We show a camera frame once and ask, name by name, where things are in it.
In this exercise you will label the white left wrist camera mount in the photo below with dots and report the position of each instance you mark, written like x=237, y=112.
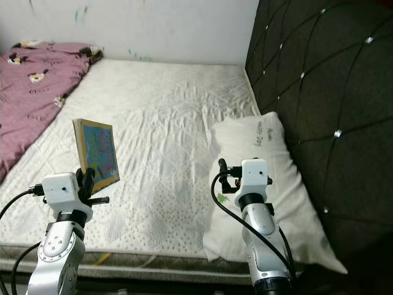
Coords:
x=61, y=190

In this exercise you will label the white pillow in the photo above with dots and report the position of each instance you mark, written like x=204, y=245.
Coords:
x=245, y=141

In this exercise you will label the purple cartoon mouse blanket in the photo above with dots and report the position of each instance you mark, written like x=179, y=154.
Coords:
x=31, y=98

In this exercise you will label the colourful children's book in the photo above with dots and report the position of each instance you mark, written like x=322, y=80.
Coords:
x=101, y=153

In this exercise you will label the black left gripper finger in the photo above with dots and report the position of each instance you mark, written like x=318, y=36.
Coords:
x=86, y=180

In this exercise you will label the white quilted mattress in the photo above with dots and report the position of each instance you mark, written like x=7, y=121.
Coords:
x=159, y=110

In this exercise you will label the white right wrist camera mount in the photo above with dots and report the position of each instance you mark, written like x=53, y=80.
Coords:
x=255, y=175

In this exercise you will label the black tufted headboard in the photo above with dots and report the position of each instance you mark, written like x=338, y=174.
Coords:
x=331, y=92

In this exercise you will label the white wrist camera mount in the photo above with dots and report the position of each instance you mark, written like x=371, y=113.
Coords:
x=255, y=175
x=61, y=190

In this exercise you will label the dark bed frame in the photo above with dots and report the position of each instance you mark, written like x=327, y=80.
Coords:
x=159, y=290

